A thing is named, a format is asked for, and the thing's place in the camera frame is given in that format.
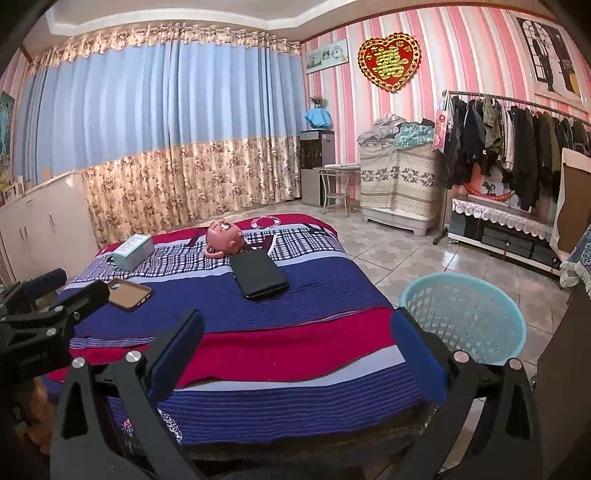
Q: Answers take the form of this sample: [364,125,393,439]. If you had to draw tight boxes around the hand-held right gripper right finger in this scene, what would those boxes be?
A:
[390,307,544,480]

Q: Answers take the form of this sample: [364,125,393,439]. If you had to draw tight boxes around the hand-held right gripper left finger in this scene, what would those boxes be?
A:
[50,308,206,480]

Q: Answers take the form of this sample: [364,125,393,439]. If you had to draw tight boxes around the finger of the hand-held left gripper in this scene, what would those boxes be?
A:
[0,268,69,315]
[0,279,110,343]

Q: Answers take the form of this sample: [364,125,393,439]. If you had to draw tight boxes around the light blue plastic basket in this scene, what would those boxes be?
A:
[398,272,527,368]

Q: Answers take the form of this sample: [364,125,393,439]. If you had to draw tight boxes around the phone in brown case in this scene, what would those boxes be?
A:
[107,278,153,313]

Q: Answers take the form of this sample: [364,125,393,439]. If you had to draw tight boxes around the light green tissue box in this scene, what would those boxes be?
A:
[112,234,156,271]

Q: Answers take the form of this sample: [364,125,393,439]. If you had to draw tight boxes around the small picture frames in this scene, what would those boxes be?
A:
[2,175,27,204]

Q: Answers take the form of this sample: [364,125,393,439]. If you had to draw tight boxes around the black zip case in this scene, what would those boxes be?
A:
[229,251,291,301]

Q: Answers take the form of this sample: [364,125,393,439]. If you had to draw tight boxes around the striped blue red blanket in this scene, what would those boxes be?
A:
[44,212,445,457]

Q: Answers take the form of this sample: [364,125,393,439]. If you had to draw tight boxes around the pink face mask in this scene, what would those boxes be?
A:
[204,219,246,258]

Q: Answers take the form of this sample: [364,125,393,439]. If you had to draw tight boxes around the white plastic cabinet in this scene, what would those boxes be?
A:
[362,205,437,239]

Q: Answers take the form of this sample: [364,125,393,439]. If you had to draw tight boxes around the low dark cabinet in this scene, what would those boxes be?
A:
[447,212,562,278]

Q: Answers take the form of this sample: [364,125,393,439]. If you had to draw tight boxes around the dark brown furniture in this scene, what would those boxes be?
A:
[531,295,591,480]

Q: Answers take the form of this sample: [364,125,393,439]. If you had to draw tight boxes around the white lace cloth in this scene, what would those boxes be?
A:
[451,198,555,241]

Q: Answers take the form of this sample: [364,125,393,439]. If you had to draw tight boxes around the patterned beige blanket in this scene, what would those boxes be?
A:
[359,145,440,223]

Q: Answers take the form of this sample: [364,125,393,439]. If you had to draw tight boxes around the small metal table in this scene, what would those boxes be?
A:
[314,164,361,216]

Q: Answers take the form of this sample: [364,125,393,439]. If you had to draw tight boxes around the blue floral curtain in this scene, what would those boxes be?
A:
[14,21,308,248]

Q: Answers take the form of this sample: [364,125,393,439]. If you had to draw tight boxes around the grey water dispenser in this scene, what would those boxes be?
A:
[299,130,336,208]

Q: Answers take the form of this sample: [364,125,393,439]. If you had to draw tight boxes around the brown folding table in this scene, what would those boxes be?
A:
[551,148,591,267]

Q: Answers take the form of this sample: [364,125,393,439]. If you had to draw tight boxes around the pile of clothes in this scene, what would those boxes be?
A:
[360,114,437,150]

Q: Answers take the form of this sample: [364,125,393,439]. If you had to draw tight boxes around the pink hanging packet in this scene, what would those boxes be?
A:
[431,92,456,153]

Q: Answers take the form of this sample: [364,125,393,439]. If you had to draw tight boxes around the row of hanging clothes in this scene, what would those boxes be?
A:
[443,95,591,213]

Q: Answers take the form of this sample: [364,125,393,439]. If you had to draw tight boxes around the blue cloth cover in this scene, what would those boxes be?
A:
[305,108,334,131]

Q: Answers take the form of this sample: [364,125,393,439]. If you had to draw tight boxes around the metal clothes rack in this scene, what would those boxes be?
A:
[434,90,591,246]

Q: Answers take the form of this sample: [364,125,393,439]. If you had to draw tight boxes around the red gold heart decoration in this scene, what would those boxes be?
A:
[358,34,424,93]

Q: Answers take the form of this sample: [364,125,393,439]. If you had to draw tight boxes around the white wall cabinets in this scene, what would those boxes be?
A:
[0,171,100,282]

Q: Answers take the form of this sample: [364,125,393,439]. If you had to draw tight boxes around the teal wall picture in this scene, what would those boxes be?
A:
[0,90,17,156]

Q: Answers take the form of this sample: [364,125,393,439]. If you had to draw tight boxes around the wall clock picture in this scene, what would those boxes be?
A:
[306,39,350,75]

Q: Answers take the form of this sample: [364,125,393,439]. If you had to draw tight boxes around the wall poster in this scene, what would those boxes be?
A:
[515,16,585,100]

